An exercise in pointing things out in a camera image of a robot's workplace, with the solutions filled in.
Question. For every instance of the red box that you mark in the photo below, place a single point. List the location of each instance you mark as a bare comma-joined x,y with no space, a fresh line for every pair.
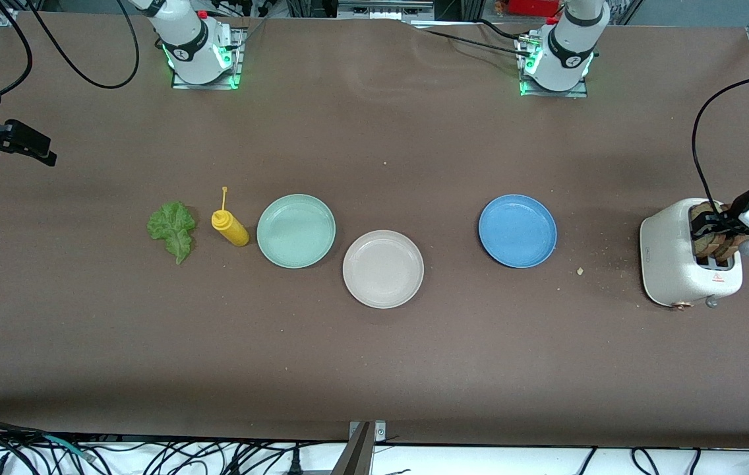
533,6

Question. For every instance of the grey metal box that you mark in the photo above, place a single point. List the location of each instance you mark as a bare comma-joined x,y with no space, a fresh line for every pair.
381,10

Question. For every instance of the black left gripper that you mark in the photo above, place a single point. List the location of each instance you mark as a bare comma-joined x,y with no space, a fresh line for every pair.
740,204

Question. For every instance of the dark grey metal bar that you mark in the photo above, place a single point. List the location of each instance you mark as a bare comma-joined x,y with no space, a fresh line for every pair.
355,458

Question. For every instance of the beige plate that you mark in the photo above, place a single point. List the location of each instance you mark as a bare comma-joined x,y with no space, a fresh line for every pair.
383,269

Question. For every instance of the blue plate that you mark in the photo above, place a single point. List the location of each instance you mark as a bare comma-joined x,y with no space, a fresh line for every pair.
517,231

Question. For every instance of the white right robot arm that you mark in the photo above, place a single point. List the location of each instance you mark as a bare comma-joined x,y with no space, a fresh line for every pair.
190,39

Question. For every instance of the brown toasted bread slice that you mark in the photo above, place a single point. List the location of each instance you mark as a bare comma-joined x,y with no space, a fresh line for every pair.
704,248
734,249

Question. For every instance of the cream white toaster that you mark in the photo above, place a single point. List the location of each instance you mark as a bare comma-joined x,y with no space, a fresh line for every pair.
668,264

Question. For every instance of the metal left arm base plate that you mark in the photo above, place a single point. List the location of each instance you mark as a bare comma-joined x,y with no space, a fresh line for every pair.
552,94

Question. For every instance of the mint green plate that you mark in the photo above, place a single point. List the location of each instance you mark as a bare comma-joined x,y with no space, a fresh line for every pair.
296,231

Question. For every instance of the silver metal bracket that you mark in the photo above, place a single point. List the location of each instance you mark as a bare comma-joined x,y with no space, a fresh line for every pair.
380,432

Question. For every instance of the green lettuce leaf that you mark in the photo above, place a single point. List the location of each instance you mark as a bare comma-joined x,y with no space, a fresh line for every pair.
173,227

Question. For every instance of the yellow mustard squeeze bottle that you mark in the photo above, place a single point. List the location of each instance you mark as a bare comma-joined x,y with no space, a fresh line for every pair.
233,229

